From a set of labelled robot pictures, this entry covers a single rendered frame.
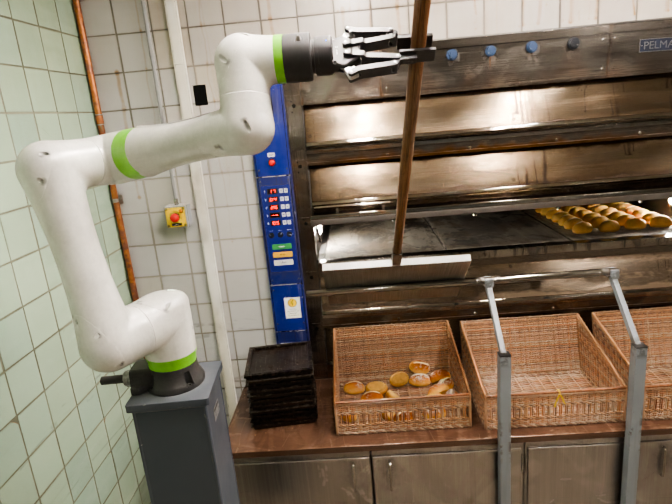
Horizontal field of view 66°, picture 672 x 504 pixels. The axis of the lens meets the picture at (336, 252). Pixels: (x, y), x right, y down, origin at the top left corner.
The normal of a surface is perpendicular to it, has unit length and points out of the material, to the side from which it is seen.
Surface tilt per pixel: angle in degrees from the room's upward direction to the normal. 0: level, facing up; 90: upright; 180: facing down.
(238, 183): 90
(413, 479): 90
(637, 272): 70
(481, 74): 90
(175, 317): 88
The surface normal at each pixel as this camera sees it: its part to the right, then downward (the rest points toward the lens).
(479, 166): -0.06, -0.08
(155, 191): -0.03, 0.26
